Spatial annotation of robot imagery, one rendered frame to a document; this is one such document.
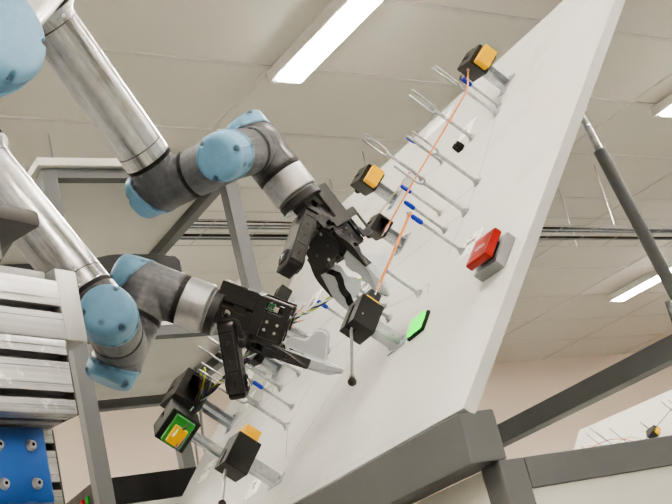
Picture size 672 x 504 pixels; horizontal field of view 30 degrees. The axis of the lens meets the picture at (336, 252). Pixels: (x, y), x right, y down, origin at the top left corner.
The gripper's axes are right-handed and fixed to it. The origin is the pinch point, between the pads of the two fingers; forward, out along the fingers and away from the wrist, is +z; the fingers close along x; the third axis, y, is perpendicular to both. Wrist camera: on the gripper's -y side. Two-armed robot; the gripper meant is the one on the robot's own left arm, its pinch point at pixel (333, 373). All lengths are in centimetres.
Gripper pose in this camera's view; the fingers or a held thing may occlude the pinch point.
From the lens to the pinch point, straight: 184.0
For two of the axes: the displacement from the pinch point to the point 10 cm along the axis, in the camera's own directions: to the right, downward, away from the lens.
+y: 3.5, -9.4, -0.3
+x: 0.6, -0.1, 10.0
